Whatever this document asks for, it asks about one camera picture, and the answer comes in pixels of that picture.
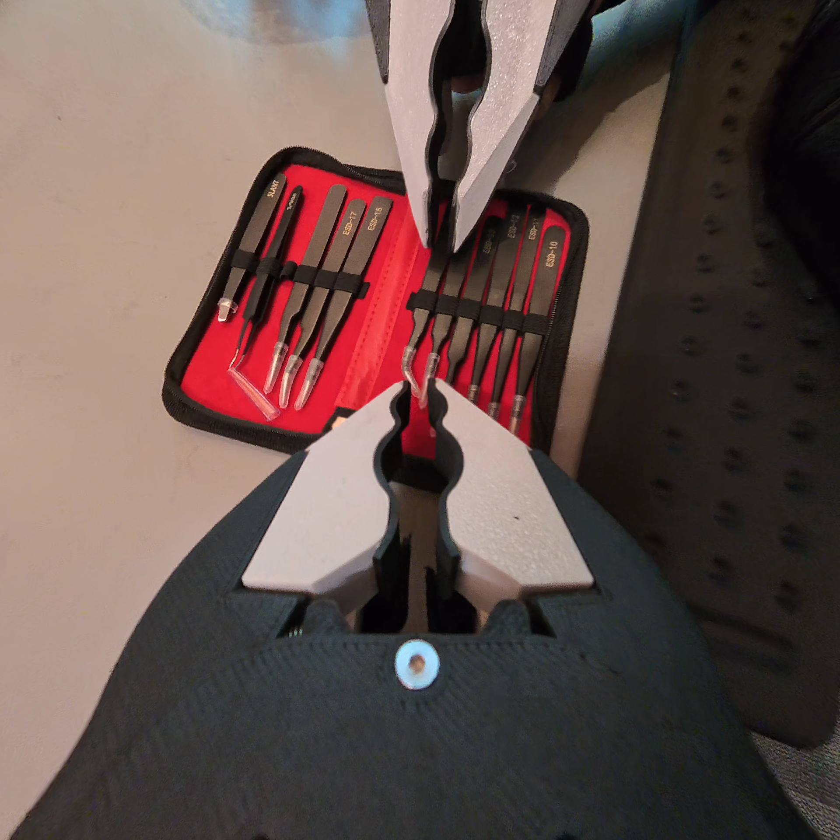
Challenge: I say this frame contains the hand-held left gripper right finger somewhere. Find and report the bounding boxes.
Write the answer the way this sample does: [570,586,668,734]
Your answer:
[427,381,598,615]

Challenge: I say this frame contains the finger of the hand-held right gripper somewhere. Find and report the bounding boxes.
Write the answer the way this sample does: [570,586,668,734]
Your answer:
[372,0,460,250]
[451,0,574,254]

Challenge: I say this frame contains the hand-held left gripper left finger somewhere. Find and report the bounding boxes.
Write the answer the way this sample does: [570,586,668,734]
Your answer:
[243,385,410,615]

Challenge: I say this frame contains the set of black tweezers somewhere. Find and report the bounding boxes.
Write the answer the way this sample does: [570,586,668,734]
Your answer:
[217,178,568,427]

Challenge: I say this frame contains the black red tweezers case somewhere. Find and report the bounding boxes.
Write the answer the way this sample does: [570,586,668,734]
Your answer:
[162,145,589,454]

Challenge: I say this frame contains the black straight fine tweezers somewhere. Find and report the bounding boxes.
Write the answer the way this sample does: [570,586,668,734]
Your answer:
[428,217,480,395]

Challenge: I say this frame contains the black needle-tip tweezers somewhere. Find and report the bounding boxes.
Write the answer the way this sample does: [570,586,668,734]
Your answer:
[231,188,305,368]

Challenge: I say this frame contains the long clear tip sleeve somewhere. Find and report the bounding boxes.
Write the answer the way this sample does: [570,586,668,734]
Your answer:
[226,365,282,421]

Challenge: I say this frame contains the black perforated wrist rest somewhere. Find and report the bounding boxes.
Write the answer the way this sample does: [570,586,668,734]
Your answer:
[578,0,840,749]

